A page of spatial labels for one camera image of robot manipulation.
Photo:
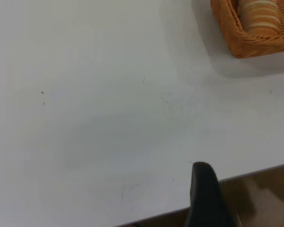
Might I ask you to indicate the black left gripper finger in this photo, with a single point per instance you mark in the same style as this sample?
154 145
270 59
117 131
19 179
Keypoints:
207 198

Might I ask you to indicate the orange woven wicker basket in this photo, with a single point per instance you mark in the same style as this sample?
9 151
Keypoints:
251 37

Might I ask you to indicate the striped orange bread loaf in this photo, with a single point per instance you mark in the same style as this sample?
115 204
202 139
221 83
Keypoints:
259 14

